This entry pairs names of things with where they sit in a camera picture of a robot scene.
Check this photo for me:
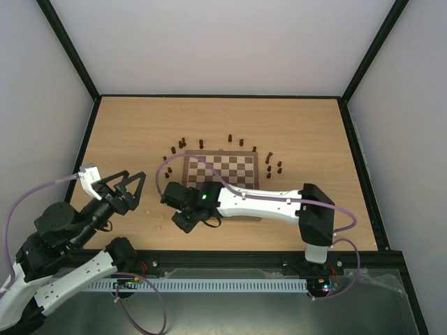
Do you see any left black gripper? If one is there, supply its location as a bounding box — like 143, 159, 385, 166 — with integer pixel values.
74, 170, 149, 248

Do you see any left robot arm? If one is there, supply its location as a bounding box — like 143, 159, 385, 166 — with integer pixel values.
1, 165, 146, 334

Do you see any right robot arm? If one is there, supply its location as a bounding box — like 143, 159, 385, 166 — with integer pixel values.
161, 181, 335, 274

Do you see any wooden chess board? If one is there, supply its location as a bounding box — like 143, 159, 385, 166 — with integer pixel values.
178, 149, 262, 223

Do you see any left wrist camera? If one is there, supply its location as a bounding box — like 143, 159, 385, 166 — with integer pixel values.
78, 164, 102, 200

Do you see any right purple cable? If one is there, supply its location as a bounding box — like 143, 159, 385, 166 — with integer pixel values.
155, 154, 361, 302

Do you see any purple cable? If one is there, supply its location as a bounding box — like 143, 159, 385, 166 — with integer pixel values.
0, 174, 168, 334
155, 154, 361, 302

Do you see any light blue cable duct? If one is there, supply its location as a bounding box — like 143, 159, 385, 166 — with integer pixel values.
85, 278, 307, 293

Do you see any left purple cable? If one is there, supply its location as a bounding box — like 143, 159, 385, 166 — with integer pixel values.
0, 174, 168, 334

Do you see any black aluminium frame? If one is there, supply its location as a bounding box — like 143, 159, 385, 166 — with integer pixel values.
38, 1, 428, 334

